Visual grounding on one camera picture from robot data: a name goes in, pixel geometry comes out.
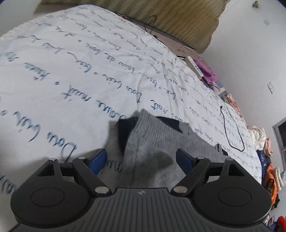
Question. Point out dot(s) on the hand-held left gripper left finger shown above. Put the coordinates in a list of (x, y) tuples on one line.
[(99, 159)]

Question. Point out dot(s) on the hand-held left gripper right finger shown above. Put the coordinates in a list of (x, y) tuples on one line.
[(184, 159)]

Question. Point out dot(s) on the grey sweater with navy sleeves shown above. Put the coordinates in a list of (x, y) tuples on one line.
[(147, 142)]

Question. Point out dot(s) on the floral cloth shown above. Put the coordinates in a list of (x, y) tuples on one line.
[(234, 107)]

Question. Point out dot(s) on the white padded garment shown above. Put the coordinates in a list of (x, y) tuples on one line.
[(258, 137)]

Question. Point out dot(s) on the dark blue cloth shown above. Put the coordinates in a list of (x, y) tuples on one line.
[(261, 159)]

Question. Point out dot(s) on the pink cloth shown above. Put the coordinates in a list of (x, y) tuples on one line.
[(268, 147)]

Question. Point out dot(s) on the orange bag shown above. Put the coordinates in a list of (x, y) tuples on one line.
[(271, 178)]

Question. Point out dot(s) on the purple cloth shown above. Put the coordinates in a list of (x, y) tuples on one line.
[(206, 71)]

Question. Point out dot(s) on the white quilt with script print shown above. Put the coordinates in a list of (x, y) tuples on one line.
[(67, 73)]

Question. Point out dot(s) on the mauve bed sheet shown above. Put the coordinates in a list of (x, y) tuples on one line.
[(172, 43)]

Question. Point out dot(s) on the olive upholstered headboard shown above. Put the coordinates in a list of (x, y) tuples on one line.
[(178, 20)]

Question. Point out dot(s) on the grey window frame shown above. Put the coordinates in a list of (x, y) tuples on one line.
[(277, 138)]

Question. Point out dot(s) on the white wall plate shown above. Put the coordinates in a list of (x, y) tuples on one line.
[(270, 87)]

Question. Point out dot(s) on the white light switch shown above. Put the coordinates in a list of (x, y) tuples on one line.
[(266, 22)]

